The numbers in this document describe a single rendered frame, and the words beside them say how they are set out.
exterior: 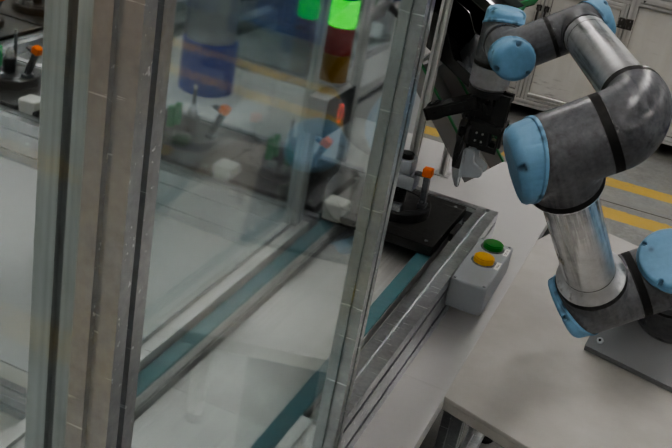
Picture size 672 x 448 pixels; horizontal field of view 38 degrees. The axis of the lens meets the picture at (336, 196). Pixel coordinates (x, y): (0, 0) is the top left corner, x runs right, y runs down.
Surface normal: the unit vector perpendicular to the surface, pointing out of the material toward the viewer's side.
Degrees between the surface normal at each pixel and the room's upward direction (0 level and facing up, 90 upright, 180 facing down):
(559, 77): 90
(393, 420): 0
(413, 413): 0
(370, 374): 0
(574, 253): 126
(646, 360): 46
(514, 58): 90
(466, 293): 90
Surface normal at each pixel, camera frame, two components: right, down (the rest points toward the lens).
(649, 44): -0.34, 0.33
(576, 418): 0.17, -0.90
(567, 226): -0.20, 0.83
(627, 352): -0.31, -0.45
